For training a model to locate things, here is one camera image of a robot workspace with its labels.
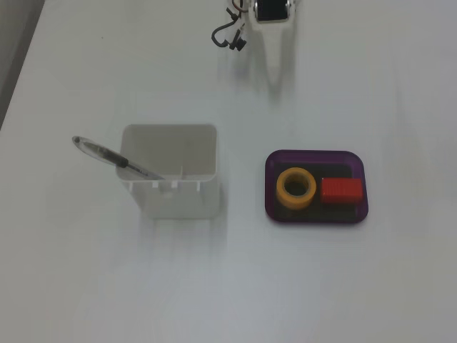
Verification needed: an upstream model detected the white plastic pen holder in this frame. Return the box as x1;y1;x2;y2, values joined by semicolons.
116;123;219;219

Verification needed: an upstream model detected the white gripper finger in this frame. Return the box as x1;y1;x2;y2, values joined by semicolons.
259;21;292;94

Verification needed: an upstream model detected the red rectangular block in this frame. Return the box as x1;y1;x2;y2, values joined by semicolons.
320;177;364;204

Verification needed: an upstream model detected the yellow tape roll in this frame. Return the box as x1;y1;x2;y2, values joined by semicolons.
276;166;318;210

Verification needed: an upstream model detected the black clear ballpoint pen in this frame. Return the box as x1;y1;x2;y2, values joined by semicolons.
71;135;167;181

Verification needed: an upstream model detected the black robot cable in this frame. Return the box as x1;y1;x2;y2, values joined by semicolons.
211;0;248;51

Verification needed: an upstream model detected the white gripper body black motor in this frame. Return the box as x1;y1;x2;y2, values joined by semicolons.
249;0;298;26

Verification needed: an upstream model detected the purple plastic tray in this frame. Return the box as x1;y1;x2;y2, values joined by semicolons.
264;149;369;226

